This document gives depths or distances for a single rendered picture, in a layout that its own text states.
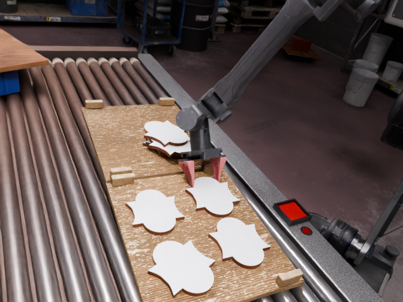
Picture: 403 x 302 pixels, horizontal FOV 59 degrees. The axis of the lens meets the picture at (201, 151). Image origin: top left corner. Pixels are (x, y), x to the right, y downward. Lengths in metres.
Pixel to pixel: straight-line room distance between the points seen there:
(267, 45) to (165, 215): 0.46
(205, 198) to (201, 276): 0.24
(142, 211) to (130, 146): 0.30
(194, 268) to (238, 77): 0.45
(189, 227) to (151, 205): 0.11
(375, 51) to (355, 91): 1.12
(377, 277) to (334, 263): 1.10
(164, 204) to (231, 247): 0.20
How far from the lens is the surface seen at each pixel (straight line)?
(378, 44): 5.55
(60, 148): 1.13
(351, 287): 0.94
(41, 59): 1.41
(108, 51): 1.81
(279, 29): 0.84
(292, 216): 1.02
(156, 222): 0.86
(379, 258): 2.09
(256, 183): 1.10
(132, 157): 1.07
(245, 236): 0.88
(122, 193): 0.95
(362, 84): 4.52
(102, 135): 1.16
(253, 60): 0.87
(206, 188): 0.97
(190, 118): 0.90
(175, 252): 0.81
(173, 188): 0.98
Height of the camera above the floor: 1.56
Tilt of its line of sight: 33 degrees down
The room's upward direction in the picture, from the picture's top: 12 degrees clockwise
